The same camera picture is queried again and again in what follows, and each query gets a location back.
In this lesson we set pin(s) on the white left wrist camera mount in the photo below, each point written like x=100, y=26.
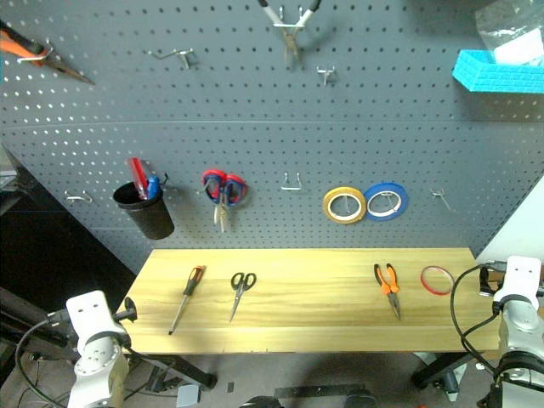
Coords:
x=91, y=314

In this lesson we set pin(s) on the grey metal pegboard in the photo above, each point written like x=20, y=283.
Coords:
x=272, y=127

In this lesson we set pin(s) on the blue tape roll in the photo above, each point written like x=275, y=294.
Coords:
x=404, y=200

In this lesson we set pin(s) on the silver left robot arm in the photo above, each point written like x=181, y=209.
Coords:
x=98, y=370

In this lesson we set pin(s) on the red tape roll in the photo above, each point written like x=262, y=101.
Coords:
x=425, y=284

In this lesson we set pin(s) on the long silver pegboard hook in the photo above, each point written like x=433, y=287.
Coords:
x=178, y=54

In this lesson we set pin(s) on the red and blue scissors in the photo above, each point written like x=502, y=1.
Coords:
x=224, y=191

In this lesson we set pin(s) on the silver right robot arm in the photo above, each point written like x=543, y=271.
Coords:
x=520, y=340

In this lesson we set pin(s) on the yellow tape roll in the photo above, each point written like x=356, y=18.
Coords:
x=329, y=210

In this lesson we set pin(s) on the black table leg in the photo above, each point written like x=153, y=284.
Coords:
x=442, y=367
x=187, y=369

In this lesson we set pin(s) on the dark rounded shape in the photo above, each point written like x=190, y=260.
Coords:
x=260, y=402
x=359, y=400

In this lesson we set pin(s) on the silver hook holding orange pliers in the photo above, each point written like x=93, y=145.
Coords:
x=37, y=53

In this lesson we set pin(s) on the orange black long-nose pliers hanging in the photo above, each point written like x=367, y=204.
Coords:
x=25, y=47

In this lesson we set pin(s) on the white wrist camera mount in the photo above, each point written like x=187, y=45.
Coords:
x=520, y=276
x=91, y=314

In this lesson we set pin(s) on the clear plastic bag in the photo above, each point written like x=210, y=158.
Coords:
x=506, y=30

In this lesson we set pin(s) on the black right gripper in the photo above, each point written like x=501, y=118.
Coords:
x=489, y=280

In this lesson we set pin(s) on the black plastic cup holder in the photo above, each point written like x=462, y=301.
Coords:
x=146, y=212

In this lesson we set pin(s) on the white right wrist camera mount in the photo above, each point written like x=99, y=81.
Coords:
x=520, y=276

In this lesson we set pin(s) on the small grey box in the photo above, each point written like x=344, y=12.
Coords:
x=188, y=396

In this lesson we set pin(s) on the silver loop pegboard hook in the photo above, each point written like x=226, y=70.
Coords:
x=292, y=183
x=78, y=196

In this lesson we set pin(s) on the small silver pegboard hook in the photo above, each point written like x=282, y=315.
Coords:
x=440, y=197

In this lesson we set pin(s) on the silver double-prong pegboard hook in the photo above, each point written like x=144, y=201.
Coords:
x=326, y=73

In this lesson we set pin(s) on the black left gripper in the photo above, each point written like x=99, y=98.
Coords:
x=126, y=313

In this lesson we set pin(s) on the orange black needle-nose pliers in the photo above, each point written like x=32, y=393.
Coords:
x=387, y=287

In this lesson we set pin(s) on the cyan plastic storage basket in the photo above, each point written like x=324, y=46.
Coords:
x=493, y=74

